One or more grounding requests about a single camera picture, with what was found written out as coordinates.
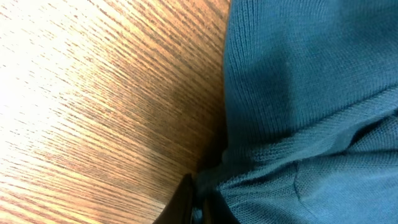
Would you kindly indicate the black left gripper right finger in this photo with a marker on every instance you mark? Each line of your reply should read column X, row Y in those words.
column 216, row 211

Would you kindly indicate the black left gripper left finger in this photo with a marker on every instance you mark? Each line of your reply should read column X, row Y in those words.
column 179, row 208

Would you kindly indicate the blue polo shirt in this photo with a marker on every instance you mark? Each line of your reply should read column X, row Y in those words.
column 311, row 111

